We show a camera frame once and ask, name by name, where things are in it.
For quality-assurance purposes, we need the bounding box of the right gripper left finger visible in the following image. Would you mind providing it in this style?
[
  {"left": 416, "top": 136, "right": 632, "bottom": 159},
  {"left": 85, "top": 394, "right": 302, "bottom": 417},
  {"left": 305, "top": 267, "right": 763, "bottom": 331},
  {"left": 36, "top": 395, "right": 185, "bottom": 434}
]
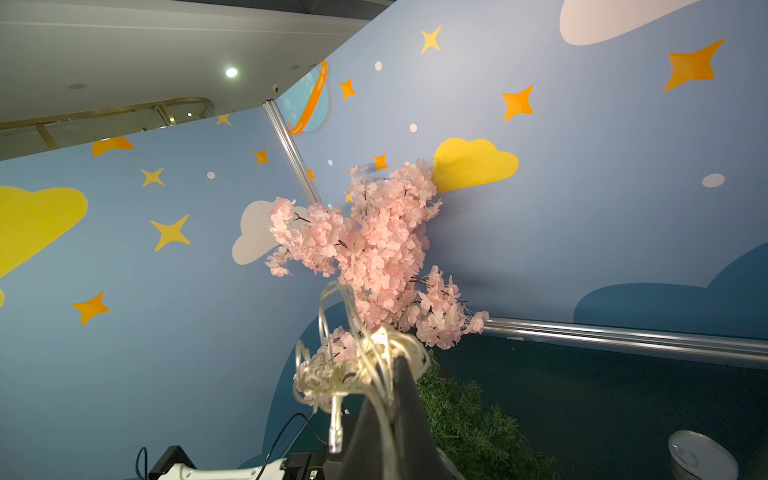
[{"left": 338, "top": 399, "right": 396, "bottom": 480}]

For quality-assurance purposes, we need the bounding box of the aluminium back rail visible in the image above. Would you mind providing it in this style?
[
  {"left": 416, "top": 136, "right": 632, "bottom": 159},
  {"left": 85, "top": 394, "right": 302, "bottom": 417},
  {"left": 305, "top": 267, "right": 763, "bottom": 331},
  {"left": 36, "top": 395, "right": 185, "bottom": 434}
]
[{"left": 484, "top": 318, "right": 767, "bottom": 370}]

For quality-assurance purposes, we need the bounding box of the left aluminium post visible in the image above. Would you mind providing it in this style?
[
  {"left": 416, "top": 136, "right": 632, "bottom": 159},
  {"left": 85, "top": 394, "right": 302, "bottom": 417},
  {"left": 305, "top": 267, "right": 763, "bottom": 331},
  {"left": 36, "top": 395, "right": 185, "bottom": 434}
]
[{"left": 262, "top": 99, "right": 322, "bottom": 205}]

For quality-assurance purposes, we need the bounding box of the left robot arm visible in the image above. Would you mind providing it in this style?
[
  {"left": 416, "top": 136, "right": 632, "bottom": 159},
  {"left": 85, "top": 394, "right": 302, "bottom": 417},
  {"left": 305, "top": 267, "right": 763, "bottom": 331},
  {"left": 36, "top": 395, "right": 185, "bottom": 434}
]
[{"left": 132, "top": 411, "right": 328, "bottom": 479}]

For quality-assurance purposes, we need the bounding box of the pink cherry blossom tree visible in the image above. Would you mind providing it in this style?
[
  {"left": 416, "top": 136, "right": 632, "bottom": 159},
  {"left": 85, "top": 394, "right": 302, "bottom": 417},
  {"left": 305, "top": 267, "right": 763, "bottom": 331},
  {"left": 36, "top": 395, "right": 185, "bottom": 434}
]
[{"left": 265, "top": 160, "right": 491, "bottom": 415}]

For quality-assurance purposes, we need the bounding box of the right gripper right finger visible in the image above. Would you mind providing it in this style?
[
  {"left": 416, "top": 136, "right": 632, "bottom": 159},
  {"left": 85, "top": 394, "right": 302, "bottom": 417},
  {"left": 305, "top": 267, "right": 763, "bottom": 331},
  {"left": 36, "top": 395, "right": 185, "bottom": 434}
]
[{"left": 393, "top": 356, "right": 464, "bottom": 480}]

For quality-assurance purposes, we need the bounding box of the silver tin can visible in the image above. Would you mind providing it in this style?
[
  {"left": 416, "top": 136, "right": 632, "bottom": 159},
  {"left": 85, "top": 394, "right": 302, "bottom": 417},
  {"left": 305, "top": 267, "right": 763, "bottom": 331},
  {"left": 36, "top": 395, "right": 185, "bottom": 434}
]
[{"left": 668, "top": 430, "right": 739, "bottom": 480}]

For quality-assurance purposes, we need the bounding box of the small green christmas tree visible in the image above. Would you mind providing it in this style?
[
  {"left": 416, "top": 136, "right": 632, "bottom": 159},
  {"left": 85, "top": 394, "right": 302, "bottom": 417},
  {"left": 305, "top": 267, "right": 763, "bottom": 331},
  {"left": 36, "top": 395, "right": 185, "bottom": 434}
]
[{"left": 417, "top": 356, "right": 561, "bottom": 480}]

